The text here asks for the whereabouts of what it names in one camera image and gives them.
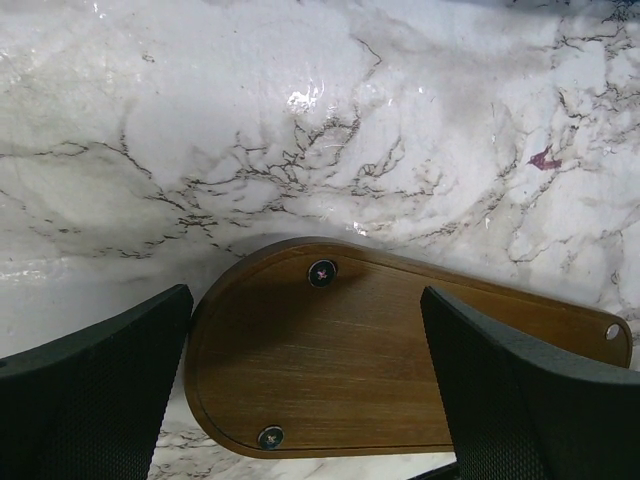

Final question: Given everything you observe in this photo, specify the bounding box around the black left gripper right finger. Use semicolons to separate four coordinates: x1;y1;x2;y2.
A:
420;287;639;479

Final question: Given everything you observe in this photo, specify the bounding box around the oval wooden tray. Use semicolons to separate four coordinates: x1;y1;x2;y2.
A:
184;237;632;459

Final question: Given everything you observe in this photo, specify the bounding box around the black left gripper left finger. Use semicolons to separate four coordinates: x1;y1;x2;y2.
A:
1;285;193;479

